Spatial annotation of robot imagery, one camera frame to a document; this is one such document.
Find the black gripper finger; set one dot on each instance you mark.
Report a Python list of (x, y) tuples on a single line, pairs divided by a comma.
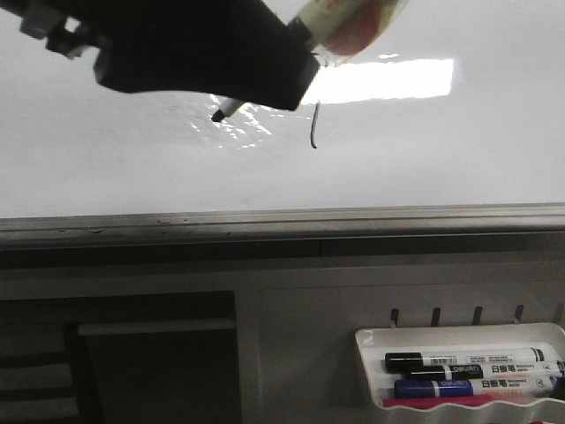
[(165, 46)]

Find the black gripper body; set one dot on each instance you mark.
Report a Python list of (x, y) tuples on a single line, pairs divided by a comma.
[(63, 34)]

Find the taped black whiteboard marker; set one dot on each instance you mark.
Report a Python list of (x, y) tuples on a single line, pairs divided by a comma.
[(335, 26)]

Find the white whiteboard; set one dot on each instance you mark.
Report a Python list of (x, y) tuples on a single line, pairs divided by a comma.
[(457, 103)]

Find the white plastic marker tray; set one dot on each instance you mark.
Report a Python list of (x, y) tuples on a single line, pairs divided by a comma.
[(514, 406)]

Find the black capped marker top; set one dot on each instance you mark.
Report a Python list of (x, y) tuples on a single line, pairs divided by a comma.
[(402, 361)]

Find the black capped marker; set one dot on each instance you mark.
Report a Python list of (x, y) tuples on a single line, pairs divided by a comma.
[(485, 371), (402, 361)]

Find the blue capped marker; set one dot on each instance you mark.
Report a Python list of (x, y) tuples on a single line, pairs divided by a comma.
[(463, 387)]

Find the pink marker in tray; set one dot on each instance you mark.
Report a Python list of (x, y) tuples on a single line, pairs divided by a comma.
[(423, 403)]

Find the black capped marker middle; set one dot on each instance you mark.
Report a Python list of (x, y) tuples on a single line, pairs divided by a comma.
[(485, 371)]

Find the grey whiteboard ledge rail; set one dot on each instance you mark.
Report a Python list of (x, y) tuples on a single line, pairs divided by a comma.
[(31, 233)]

